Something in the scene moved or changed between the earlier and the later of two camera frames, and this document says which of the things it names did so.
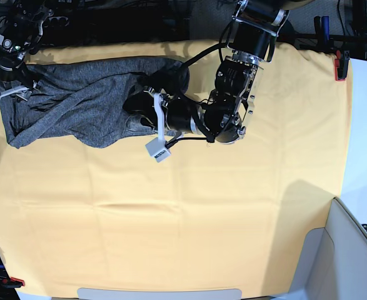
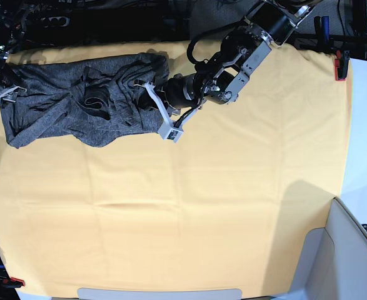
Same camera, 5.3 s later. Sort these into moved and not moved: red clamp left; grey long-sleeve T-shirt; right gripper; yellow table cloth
Moved: right gripper
Not moved: red clamp left; yellow table cloth; grey long-sleeve T-shirt
